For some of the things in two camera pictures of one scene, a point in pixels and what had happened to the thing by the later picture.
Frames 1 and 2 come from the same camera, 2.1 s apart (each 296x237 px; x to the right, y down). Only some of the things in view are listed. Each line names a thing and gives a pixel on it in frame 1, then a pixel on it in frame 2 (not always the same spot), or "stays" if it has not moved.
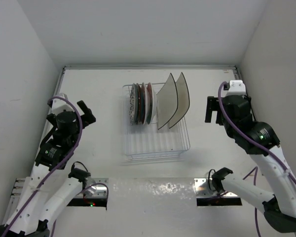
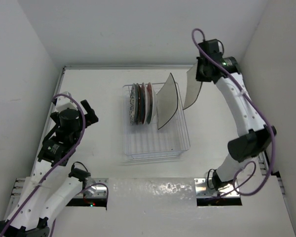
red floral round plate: [151, 103] stays
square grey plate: [166, 101] stays
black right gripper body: [247, 98] → [201, 75]
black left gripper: [87, 117] stays
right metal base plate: [203, 188] stays
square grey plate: [183, 100] → [193, 88]
